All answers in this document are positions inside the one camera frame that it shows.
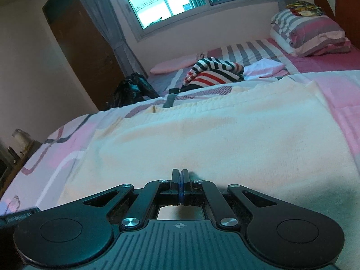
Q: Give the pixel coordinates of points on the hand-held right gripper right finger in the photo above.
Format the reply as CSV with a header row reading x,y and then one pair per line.
x,y
185,187

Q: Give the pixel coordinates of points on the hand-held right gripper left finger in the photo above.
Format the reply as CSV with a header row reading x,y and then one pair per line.
x,y
175,187

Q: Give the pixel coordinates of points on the cream white towel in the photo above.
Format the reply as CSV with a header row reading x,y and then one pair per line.
x,y
225,135

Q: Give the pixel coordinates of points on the dark side table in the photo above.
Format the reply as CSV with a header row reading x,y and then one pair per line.
x,y
17,166

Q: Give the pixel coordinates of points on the white jar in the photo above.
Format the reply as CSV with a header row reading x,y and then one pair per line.
x,y
20,140

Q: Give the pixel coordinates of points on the black plastic bag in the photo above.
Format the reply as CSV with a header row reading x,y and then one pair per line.
x,y
135,90

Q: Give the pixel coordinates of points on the red navy striped garment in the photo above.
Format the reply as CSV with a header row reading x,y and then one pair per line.
x,y
213,74

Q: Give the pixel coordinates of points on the pink bolster cushion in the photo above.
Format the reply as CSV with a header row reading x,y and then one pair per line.
x,y
171,65

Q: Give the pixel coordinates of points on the white folded cloth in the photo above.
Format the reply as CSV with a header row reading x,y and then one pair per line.
x,y
264,67

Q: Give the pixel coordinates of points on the brown wooden door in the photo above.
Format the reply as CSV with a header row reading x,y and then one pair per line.
x,y
81,50

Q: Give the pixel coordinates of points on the pink white pillow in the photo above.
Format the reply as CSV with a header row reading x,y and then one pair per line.
x,y
323,49

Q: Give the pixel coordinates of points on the grey pink striped pillow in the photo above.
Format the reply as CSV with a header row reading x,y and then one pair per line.
x,y
306,28

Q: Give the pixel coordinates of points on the colourful printed cloth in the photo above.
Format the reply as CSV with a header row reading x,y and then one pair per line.
x,y
305,9

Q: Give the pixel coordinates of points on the brown wooden headboard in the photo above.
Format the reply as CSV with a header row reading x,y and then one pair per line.
x,y
346,5

